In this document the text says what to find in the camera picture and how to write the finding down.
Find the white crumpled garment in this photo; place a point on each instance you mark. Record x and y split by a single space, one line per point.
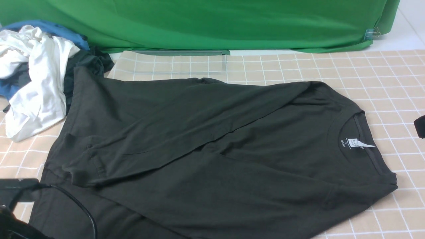
41 103

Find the dark gray long-sleeved shirt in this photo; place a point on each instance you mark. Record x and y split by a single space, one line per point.
203 159

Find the blue crumpled garment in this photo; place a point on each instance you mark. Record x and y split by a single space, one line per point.
56 31

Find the green backdrop cloth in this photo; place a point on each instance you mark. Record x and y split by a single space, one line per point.
310 26

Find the dark teal crumpled garment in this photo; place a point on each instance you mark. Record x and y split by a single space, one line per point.
96 61

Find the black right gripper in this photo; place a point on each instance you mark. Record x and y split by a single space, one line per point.
419 125

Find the peach grid tablecloth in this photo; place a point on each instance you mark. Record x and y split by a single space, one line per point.
387 85

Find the metal binder clip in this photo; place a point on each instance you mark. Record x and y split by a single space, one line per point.
370 34

